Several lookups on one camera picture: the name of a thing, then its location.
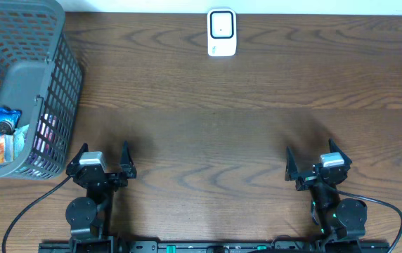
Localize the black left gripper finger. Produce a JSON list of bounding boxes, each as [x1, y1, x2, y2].
[[67, 143, 88, 168], [119, 141, 134, 173]]

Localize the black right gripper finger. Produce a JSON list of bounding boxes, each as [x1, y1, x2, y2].
[[285, 146, 298, 180], [328, 138, 351, 165]]

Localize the purple Carefree liner pack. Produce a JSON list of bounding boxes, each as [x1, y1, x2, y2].
[[33, 113, 58, 169]]

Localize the mint green tissue pack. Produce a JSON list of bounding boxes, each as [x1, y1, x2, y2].
[[13, 125, 29, 159]]

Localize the blue Oreo cookie pack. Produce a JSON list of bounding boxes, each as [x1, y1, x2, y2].
[[0, 107, 22, 167]]

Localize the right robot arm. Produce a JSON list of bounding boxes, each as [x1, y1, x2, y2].
[[285, 139, 367, 252]]

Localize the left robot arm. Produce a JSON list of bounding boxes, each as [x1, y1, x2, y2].
[[65, 142, 137, 252]]

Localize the orange tissue pack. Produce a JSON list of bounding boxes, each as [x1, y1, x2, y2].
[[0, 135, 14, 166]]

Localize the grey plastic mesh basket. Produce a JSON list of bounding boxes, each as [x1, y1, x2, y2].
[[0, 1, 83, 180]]

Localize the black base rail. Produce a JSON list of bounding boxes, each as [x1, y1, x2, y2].
[[38, 240, 389, 253]]

